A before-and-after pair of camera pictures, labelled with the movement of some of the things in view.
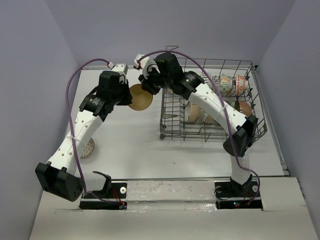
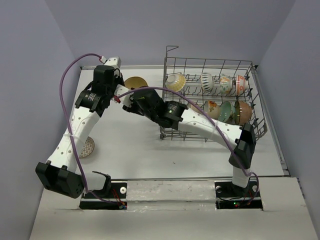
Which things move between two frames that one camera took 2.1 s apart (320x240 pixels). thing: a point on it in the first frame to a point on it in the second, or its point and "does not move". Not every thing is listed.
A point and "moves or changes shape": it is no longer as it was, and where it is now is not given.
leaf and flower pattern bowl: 225,84 does not move
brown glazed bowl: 243,107 does not move
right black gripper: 146,84 to 133,107
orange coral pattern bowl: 242,85 does not move
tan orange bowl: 141,99 moves or changes shape
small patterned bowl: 88,149 does not move
